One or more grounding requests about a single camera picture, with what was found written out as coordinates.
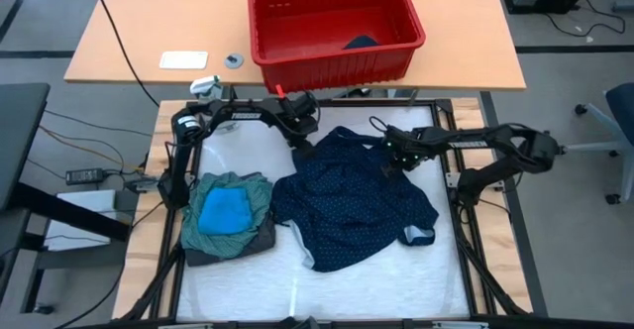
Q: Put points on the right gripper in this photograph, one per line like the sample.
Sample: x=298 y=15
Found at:
x=402 y=165

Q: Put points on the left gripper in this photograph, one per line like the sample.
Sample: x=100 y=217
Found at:
x=301 y=130

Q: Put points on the navy dotted garment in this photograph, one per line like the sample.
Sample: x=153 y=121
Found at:
x=347 y=200

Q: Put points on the red plastic laundry bin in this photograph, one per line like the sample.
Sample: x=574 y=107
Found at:
x=337 y=66

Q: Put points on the teal patterned button shirt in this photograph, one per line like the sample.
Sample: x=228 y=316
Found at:
x=257 y=195

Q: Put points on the plain dark navy garment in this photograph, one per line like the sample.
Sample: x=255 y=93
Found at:
x=361 y=42

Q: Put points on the bright blue garment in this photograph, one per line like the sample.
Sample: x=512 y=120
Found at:
x=225 y=212

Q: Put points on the dark grey trousers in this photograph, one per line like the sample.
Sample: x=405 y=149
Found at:
x=262 y=242

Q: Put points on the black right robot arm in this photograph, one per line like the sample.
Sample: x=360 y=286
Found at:
x=495 y=141

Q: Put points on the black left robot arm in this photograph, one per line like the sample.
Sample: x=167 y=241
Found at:
x=238 y=113

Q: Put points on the red tag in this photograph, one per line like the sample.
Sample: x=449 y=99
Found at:
x=280 y=91

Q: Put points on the small grey object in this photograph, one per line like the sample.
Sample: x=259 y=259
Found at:
x=234 y=60

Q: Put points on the clear spray bottle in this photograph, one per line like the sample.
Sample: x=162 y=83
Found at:
x=205 y=86

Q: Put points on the white flat phone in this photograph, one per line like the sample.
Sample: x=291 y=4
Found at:
x=183 y=60

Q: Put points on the tan wooden desk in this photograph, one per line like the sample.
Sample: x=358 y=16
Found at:
x=163 y=17

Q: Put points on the blue office chair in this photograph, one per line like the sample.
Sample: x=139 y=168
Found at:
x=624 y=116

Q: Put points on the grey floor box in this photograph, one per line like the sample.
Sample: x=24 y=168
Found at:
x=624 y=7

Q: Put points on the black side desk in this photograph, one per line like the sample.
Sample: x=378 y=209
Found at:
x=20 y=136

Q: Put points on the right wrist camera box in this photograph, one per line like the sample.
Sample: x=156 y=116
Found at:
x=402 y=143

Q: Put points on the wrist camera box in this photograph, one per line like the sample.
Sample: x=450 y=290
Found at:
x=402 y=143
x=302 y=107

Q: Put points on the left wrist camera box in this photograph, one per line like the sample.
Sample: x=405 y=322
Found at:
x=302 y=107

